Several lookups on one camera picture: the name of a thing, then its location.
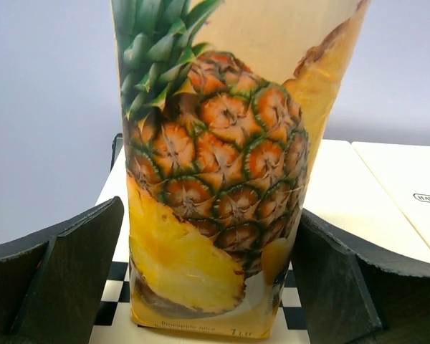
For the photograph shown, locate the blue Fontana juice carton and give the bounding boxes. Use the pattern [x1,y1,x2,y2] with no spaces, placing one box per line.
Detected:
[111,0,369,338]

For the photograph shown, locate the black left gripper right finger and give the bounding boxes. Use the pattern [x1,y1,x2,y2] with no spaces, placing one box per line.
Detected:
[291,210,430,343]

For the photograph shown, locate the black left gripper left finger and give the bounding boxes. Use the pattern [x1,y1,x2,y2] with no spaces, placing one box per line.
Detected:
[0,196,124,343]

